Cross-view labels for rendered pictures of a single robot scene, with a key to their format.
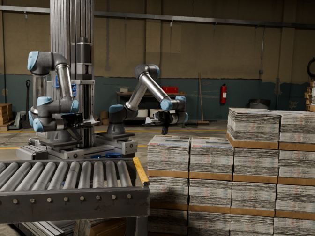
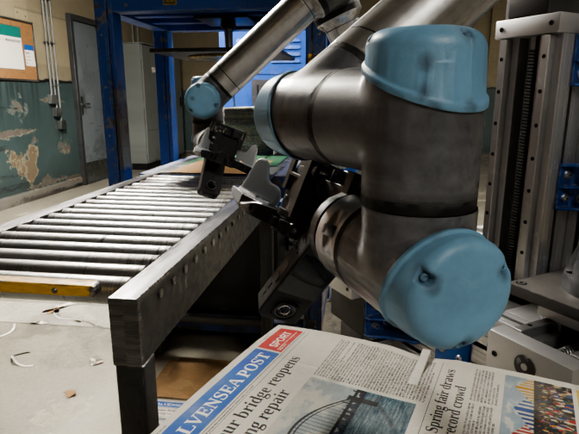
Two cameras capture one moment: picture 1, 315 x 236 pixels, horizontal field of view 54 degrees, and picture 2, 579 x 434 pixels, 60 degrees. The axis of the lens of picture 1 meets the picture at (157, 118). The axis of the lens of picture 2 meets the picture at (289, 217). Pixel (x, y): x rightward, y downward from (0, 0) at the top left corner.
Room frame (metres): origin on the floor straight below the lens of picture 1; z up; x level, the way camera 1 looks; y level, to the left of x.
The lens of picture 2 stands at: (2.30, -0.50, 1.11)
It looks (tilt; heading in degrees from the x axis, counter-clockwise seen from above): 13 degrees down; 108
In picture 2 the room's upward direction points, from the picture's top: straight up
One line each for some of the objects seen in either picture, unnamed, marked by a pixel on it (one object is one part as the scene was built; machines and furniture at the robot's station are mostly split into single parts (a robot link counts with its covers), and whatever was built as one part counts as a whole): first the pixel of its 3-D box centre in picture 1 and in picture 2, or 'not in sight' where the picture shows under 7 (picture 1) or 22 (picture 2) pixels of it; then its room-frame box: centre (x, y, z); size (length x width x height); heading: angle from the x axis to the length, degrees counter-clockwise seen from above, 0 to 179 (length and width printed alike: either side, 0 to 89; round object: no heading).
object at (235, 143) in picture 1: (250, 139); not in sight; (2.19, -0.66, 0.86); 0.38 x 0.29 x 0.04; 175
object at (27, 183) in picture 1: (30, 179); (127, 225); (1.47, 0.61, 0.77); 0.47 x 0.05 x 0.05; 10
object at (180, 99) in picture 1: (178, 104); (403, 119); (2.26, -0.15, 1.10); 0.11 x 0.08 x 0.11; 138
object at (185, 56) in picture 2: not in sight; (228, 56); (1.26, 1.74, 1.30); 0.55 x 0.55 x 0.03; 10
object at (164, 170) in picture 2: not in sight; (232, 173); (1.26, 1.74, 0.75); 0.70 x 0.65 x 0.10; 100
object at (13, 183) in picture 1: (16, 179); (138, 219); (1.46, 0.67, 0.77); 0.47 x 0.05 x 0.05; 10
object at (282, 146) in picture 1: (294, 141); not in sight; (2.16, -0.96, 0.86); 0.38 x 0.29 x 0.04; 172
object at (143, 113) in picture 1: (150, 106); not in sight; (8.28, 0.20, 0.55); 1.80 x 0.70 x 1.09; 100
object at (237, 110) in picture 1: (252, 111); not in sight; (2.19, -0.67, 1.06); 0.37 x 0.29 x 0.01; 175
